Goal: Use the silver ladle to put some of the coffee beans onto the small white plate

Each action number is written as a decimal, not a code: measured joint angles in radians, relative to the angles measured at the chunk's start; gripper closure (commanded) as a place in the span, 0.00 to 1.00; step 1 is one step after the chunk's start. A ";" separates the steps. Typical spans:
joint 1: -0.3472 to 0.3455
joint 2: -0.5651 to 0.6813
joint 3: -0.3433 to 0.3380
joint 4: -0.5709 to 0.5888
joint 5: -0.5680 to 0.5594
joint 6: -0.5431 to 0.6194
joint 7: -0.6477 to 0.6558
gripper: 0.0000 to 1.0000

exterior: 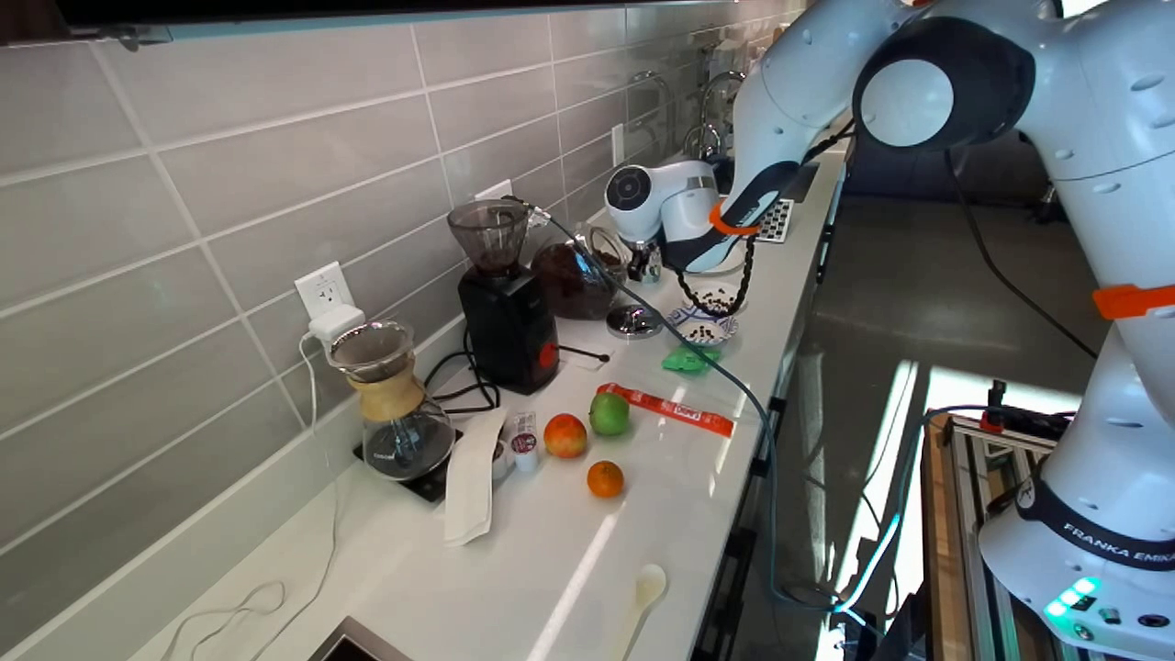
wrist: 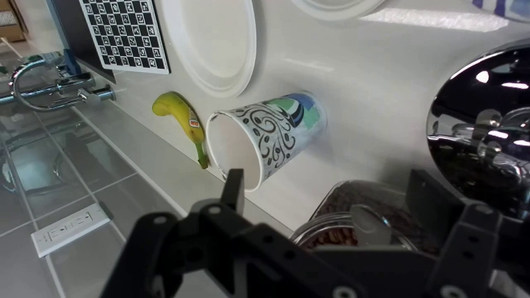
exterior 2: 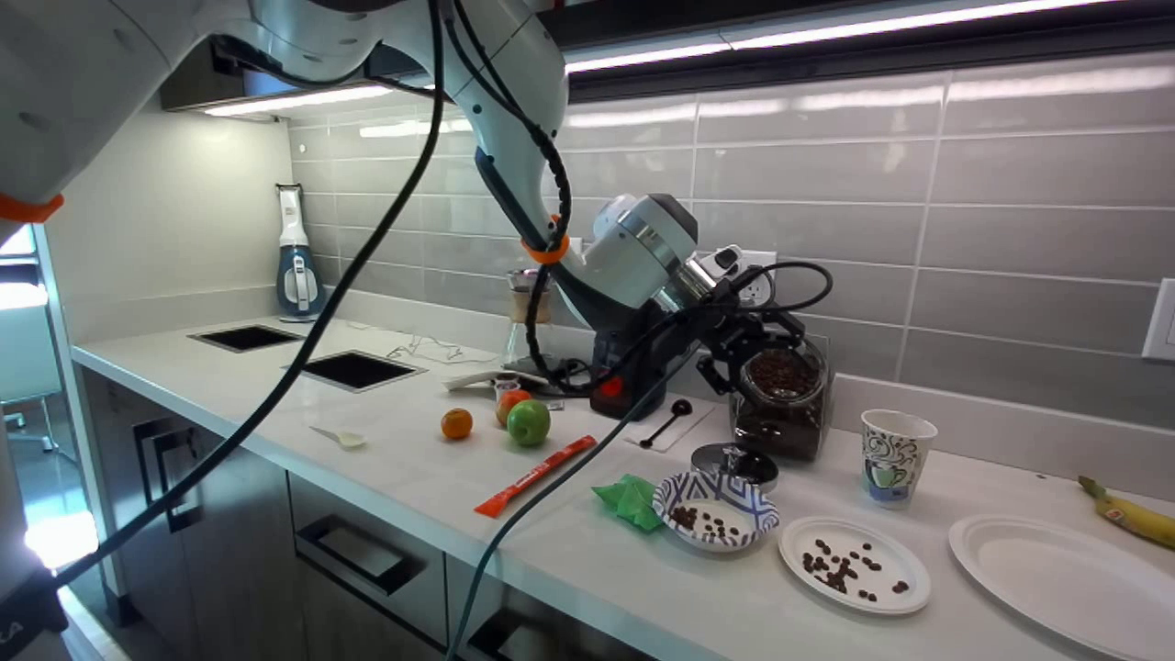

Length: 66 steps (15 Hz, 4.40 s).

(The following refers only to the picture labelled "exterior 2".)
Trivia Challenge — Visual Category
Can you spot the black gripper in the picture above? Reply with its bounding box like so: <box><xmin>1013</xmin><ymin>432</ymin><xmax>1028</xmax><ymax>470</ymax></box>
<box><xmin>699</xmin><ymin>290</ymin><xmax>812</xmax><ymax>414</ymax></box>

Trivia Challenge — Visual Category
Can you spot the glass jar of coffee beans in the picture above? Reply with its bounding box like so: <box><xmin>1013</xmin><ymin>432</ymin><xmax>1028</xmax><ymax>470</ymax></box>
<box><xmin>725</xmin><ymin>340</ymin><xmax>836</xmax><ymax>466</ymax></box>

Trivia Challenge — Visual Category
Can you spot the black coffee grinder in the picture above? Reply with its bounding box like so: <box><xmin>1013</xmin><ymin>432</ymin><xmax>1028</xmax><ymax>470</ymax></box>
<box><xmin>586</xmin><ymin>319</ymin><xmax>675</xmax><ymax>421</ymax></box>

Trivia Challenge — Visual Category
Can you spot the small white plate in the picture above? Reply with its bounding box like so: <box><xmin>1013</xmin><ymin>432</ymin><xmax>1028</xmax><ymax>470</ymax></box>
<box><xmin>773</xmin><ymin>509</ymin><xmax>936</xmax><ymax>619</ymax></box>

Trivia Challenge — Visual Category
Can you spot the large white plate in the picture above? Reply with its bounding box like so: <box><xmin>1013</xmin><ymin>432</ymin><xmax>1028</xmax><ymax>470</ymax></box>
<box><xmin>948</xmin><ymin>509</ymin><xmax>1175</xmax><ymax>661</ymax></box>

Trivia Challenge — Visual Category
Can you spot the silver jar lid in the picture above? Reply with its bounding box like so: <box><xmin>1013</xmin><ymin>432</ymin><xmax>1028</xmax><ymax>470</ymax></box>
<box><xmin>686</xmin><ymin>439</ymin><xmax>783</xmax><ymax>493</ymax></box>

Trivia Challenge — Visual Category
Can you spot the black measuring spoon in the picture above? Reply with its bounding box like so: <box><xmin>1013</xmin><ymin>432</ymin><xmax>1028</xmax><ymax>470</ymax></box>
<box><xmin>634</xmin><ymin>397</ymin><xmax>699</xmax><ymax>453</ymax></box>

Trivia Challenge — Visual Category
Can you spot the blue patterned bowl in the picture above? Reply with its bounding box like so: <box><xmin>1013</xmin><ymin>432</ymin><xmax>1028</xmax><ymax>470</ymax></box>
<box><xmin>652</xmin><ymin>470</ymin><xmax>783</xmax><ymax>557</ymax></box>

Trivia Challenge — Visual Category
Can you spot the patterned paper cup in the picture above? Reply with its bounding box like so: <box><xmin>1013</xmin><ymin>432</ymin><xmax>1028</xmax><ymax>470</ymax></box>
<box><xmin>854</xmin><ymin>404</ymin><xmax>943</xmax><ymax>507</ymax></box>

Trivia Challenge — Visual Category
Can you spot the green crumpled packet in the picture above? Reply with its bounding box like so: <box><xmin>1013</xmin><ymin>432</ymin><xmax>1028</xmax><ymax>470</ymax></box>
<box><xmin>592</xmin><ymin>475</ymin><xmax>672</xmax><ymax>535</ymax></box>

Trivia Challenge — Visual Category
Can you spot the black kitchen scale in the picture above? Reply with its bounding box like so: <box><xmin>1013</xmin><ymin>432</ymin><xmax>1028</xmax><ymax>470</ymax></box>
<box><xmin>499</xmin><ymin>349</ymin><xmax>593</xmax><ymax>397</ymax></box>

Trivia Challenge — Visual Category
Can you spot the green apple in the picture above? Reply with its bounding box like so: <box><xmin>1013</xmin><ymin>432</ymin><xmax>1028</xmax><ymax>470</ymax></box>
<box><xmin>503</xmin><ymin>397</ymin><xmax>554</xmax><ymax>453</ymax></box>

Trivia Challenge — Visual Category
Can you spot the orange flat strip packet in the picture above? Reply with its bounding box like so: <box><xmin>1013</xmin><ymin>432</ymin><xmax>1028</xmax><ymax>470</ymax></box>
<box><xmin>473</xmin><ymin>432</ymin><xmax>602</xmax><ymax>520</ymax></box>

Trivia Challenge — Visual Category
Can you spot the red-orange peach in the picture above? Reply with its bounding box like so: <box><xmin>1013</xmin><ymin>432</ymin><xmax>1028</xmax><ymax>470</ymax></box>
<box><xmin>490</xmin><ymin>387</ymin><xmax>535</xmax><ymax>432</ymax></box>

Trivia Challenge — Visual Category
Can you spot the small orange mandarin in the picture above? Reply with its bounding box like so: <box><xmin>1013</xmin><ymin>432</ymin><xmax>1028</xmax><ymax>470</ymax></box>
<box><xmin>437</xmin><ymin>404</ymin><xmax>477</xmax><ymax>445</ymax></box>

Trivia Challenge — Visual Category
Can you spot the under-cabinet light strip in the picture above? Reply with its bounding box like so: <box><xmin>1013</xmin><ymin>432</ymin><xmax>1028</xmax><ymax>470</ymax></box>
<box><xmin>199</xmin><ymin>0</ymin><xmax>1112</xmax><ymax>120</ymax></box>

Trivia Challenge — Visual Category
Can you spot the yellow banana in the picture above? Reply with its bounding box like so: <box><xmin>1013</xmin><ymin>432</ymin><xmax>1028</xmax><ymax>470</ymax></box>
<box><xmin>1074</xmin><ymin>475</ymin><xmax>1175</xmax><ymax>556</ymax></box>

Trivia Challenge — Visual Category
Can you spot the white plastic spoon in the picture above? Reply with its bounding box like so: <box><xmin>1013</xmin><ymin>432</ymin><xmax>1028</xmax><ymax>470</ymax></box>
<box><xmin>307</xmin><ymin>421</ymin><xmax>372</xmax><ymax>453</ymax></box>

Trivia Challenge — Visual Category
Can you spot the blue and white hand blender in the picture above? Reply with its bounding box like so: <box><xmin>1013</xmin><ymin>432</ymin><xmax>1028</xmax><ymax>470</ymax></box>
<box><xmin>270</xmin><ymin>181</ymin><xmax>330</xmax><ymax>326</ymax></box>

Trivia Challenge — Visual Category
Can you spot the white wall outlet with plugs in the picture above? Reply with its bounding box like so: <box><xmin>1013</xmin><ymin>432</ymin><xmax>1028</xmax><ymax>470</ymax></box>
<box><xmin>712</xmin><ymin>247</ymin><xmax>783</xmax><ymax>310</ymax></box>

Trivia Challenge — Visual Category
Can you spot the black power cable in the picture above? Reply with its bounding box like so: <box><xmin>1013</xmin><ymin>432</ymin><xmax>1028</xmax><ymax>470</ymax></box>
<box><xmin>444</xmin><ymin>315</ymin><xmax>725</xmax><ymax>661</ymax></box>

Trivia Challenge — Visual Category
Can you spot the white charger cable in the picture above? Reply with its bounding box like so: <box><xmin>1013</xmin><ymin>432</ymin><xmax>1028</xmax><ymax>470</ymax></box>
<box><xmin>382</xmin><ymin>332</ymin><xmax>490</xmax><ymax>370</ymax></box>

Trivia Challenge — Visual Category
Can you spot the black drawer handle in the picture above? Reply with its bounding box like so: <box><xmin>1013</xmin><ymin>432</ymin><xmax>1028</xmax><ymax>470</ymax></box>
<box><xmin>295</xmin><ymin>509</ymin><xmax>431</xmax><ymax>597</ymax></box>
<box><xmin>464</xmin><ymin>606</ymin><xmax>580</xmax><ymax>661</ymax></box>

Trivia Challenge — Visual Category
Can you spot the plain white wall outlet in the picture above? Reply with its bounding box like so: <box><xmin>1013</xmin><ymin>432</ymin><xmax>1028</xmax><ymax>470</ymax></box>
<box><xmin>1139</xmin><ymin>274</ymin><xmax>1175</xmax><ymax>366</ymax></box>

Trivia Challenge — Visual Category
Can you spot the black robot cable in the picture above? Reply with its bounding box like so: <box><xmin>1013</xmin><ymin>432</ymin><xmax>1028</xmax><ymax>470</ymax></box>
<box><xmin>46</xmin><ymin>0</ymin><xmax>836</xmax><ymax>592</ymax></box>

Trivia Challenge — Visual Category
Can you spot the black cabinet door handle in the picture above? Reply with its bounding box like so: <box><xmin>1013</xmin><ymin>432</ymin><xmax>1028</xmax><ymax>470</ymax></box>
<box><xmin>154</xmin><ymin>427</ymin><xmax>207</xmax><ymax>535</ymax></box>
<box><xmin>129</xmin><ymin>419</ymin><xmax>175</xmax><ymax>520</ymax></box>

